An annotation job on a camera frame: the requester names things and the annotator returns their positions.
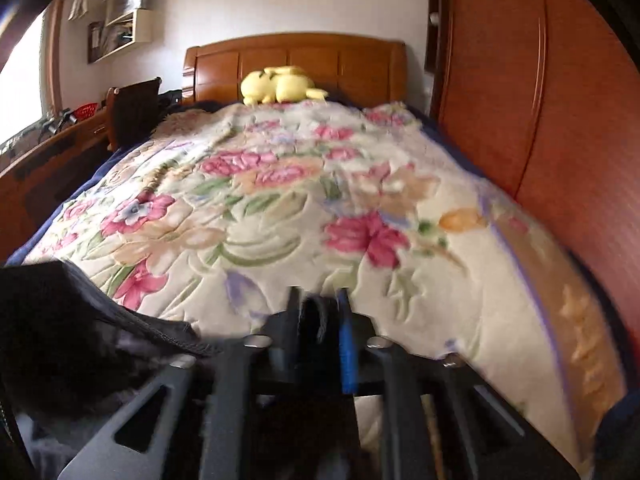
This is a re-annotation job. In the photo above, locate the white wall shelf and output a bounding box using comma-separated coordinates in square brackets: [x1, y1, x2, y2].
[87, 0, 166, 63]

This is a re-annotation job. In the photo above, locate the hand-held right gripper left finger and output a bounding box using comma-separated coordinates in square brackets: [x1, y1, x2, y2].
[57, 286, 304, 480]

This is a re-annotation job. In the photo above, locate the wooden framed window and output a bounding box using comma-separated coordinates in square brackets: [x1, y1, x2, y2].
[0, 0, 61, 146]

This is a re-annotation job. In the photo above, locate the floral blanket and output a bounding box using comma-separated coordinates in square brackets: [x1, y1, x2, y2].
[22, 100, 628, 476]

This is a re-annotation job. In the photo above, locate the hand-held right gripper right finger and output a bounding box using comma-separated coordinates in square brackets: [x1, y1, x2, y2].
[336, 288, 581, 480]

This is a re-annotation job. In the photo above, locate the black camera equipment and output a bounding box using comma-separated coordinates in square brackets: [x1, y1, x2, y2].
[42, 110, 78, 133]

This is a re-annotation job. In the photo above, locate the wooden bed headboard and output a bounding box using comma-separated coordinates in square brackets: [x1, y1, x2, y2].
[181, 32, 408, 111]

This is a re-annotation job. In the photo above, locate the wooden desk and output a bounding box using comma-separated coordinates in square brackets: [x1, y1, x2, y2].
[0, 105, 113, 261]

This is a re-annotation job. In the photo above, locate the wooden chair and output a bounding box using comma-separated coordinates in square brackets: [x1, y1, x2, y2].
[106, 77, 163, 151]

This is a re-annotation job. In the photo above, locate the black bag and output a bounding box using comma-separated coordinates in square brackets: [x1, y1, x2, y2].
[160, 89, 188, 111]

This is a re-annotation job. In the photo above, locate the yellow plush toy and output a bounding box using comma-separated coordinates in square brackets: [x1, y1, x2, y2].
[241, 66, 328, 107]

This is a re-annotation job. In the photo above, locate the black quilted jacket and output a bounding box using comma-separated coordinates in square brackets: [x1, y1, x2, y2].
[0, 260, 331, 426]

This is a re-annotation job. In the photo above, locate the wooden louvred wardrobe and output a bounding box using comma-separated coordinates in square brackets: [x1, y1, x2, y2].
[425, 0, 640, 321]

